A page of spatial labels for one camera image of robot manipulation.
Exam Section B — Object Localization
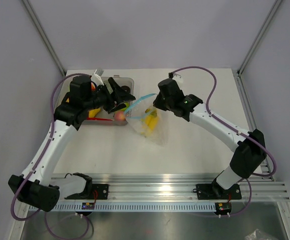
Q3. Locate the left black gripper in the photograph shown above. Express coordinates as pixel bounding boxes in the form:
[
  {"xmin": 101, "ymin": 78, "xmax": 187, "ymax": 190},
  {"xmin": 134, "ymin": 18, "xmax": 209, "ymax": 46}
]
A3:
[{"xmin": 84, "ymin": 77, "xmax": 136, "ymax": 114}]

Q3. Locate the clear zip top bag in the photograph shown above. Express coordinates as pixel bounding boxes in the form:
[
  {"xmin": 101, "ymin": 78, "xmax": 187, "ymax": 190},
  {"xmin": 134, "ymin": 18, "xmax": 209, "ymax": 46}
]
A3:
[{"xmin": 123, "ymin": 93, "xmax": 169, "ymax": 146}]

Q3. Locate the yellow banana bunch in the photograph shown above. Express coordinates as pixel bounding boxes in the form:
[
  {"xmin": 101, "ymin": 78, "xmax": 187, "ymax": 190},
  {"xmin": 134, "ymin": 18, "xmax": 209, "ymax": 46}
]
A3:
[{"xmin": 141, "ymin": 108, "xmax": 159, "ymax": 137}]

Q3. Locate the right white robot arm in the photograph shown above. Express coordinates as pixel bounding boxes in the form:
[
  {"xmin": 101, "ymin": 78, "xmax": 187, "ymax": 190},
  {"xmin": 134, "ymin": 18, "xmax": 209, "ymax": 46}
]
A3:
[{"xmin": 153, "ymin": 78, "xmax": 266, "ymax": 199}]

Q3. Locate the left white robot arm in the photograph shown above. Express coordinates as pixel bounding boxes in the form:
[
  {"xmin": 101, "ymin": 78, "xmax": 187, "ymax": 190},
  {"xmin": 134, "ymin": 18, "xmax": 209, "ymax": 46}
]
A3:
[{"xmin": 8, "ymin": 73, "xmax": 136, "ymax": 216}]

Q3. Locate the clear plastic food bin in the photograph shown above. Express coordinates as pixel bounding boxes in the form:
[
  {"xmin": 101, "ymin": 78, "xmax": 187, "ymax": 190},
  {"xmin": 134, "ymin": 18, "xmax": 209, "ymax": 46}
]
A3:
[{"xmin": 57, "ymin": 74, "xmax": 136, "ymax": 127}]

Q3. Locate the crumpled plastic bag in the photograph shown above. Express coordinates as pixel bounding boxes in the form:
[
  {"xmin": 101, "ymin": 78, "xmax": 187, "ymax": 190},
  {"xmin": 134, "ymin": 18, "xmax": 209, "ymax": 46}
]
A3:
[{"xmin": 244, "ymin": 229, "xmax": 277, "ymax": 240}]

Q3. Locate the dark avocado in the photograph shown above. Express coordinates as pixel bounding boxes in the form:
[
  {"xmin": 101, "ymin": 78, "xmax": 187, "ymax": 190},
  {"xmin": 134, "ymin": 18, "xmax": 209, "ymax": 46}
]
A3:
[{"xmin": 121, "ymin": 85, "xmax": 131, "ymax": 93}]

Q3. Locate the green apple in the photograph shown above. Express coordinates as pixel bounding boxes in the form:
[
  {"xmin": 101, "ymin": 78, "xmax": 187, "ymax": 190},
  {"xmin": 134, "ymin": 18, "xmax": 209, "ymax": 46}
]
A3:
[{"xmin": 118, "ymin": 102, "xmax": 131, "ymax": 111}]

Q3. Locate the pink peach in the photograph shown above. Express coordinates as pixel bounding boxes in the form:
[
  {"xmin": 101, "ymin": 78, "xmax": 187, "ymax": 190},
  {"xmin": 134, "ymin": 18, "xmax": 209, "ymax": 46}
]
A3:
[{"xmin": 114, "ymin": 111, "xmax": 126, "ymax": 122}]

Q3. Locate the orange fruit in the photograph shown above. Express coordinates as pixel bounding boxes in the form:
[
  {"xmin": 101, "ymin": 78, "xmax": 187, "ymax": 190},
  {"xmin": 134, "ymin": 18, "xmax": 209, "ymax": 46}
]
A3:
[{"xmin": 91, "ymin": 83, "xmax": 97, "ymax": 92}]

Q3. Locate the yellow bell pepper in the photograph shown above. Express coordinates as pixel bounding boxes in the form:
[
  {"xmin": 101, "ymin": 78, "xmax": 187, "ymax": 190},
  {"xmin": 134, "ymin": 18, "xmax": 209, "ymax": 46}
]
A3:
[{"xmin": 88, "ymin": 108, "xmax": 101, "ymax": 118}]

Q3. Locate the red chili pepper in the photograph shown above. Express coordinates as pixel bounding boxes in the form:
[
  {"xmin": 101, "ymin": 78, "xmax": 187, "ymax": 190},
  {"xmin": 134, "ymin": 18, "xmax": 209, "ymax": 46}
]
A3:
[{"xmin": 87, "ymin": 117, "xmax": 114, "ymax": 122}]

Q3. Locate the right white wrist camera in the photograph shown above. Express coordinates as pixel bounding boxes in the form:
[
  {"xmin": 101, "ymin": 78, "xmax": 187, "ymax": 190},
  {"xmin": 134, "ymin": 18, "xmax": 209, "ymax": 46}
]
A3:
[{"xmin": 173, "ymin": 74, "xmax": 184, "ymax": 85}]

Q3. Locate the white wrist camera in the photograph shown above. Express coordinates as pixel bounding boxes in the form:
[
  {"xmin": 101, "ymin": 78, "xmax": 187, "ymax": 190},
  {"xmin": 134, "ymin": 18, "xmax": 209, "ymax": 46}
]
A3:
[
  {"xmin": 173, "ymin": 74, "xmax": 184, "ymax": 85},
  {"xmin": 90, "ymin": 68, "xmax": 104, "ymax": 86}
]

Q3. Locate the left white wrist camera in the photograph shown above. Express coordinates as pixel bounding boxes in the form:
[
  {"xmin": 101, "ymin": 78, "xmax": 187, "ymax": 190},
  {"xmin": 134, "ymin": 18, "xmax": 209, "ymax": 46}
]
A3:
[{"xmin": 90, "ymin": 68, "xmax": 104, "ymax": 86}]

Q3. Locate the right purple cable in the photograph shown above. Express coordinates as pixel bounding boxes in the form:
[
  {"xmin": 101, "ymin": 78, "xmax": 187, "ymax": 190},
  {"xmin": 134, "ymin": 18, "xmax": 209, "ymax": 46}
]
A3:
[{"xmin": 168, "ymin": 66, "xmax": 279, "ymax": 218}]

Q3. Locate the purple cable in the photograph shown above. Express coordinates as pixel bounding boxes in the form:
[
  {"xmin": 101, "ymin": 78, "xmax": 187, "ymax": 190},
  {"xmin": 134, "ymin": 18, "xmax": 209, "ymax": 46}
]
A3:
[
  {"xmin": 168, "ymin": 66, "xmax": 279, "ymax": 218},
  {"xmin": 10, "ymin": 73, "xmax": 98, "ymax": 238}
]

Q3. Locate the aluminium mounting rail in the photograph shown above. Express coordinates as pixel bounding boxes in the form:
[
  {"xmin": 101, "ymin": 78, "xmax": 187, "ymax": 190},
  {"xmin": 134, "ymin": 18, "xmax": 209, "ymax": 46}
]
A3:
[{"xmin": 47, "ymin": 173, "xmax": 290, "ymax": 202}]

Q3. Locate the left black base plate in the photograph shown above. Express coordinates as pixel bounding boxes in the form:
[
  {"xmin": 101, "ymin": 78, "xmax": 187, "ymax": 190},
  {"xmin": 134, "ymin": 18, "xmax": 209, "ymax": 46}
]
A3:
[{"xmin": 84, "ymin": 183, "xmax": 109, "ymax": 200}]

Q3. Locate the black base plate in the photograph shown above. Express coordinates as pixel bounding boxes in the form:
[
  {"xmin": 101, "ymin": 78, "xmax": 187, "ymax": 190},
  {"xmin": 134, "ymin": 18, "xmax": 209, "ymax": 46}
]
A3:
[
  {"xmin": 84, "ymin": 183, "xmax": 109, "ymax": 200},
  {"xmin": 192, "ymin": 183, "xmax": 242, "ymax": 200}
]

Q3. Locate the left aluminium frame post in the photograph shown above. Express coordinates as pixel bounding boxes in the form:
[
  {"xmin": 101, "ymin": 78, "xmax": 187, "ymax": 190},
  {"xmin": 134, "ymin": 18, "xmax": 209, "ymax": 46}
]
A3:
[{"xmin": 20, "ymin": 0, "xmax": 66, "ymax": 77}]

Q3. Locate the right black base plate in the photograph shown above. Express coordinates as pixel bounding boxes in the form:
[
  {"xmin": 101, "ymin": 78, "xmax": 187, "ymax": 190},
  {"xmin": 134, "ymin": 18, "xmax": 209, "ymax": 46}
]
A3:
[{"xmin": 192, "ymin": 183, "xmax": 242, "ymax": 200}]

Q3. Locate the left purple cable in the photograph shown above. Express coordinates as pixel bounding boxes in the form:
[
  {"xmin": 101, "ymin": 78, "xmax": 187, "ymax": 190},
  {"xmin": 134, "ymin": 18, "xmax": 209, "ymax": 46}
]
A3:
[{"xmin": 10, "ymin": 73, "xmax": 98, "ymax": 238}]

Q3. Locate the white slotted cable duct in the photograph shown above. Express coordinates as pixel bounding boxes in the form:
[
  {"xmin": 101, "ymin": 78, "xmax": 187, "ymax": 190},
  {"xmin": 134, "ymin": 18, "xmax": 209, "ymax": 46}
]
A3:
[{"xmin": 52, "ymin": 202, "xmax": 216, "ymax": 213}]

